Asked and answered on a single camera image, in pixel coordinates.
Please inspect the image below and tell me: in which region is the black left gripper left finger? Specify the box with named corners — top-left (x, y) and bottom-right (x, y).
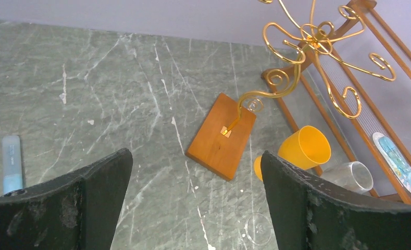
top-left (0, 148), bottom-right (133, 249)

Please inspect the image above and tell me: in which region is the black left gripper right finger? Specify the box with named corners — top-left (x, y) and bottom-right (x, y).
top-left (261, 151), bottom-right (411, 249)

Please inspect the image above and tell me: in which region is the clear wine glass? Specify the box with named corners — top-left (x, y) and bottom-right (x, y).
top-left (255, 156), bottom-right (373, 249)

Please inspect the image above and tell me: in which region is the yellow plastic wine glass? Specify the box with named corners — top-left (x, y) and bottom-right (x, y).
top-left (253, 126), bottom-right (331, 182)

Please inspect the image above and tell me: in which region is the light blue tube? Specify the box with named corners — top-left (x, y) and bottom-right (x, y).
top-left (2, 135), bottom-right (23, 194)

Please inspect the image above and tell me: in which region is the blue packaged item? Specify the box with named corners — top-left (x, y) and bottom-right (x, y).
top-left (372, 132), bottom-right (411, 194)

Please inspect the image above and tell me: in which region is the wooden tiered display shelf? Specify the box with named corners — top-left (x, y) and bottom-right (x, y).
top-left (261, 1), bottom-right (411, 204)

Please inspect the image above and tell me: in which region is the gold wire wine glass rack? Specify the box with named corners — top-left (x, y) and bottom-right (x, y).
top-left (186, 1), bottom-right (377, 181)

